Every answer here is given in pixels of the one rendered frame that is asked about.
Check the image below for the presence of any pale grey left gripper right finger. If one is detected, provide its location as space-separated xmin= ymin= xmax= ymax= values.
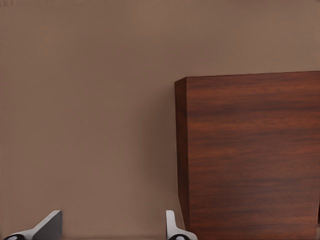
xmin=165 ymin=209 xmax=198 ymax=240

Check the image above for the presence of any dark reddish wooden box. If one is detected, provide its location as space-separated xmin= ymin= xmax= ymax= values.
xmin=174 ymin=70 xmax=320 ymax=240

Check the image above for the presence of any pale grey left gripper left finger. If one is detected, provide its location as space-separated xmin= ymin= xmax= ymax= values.
xmin=2 ymin=209 xmax=63 ymax=240

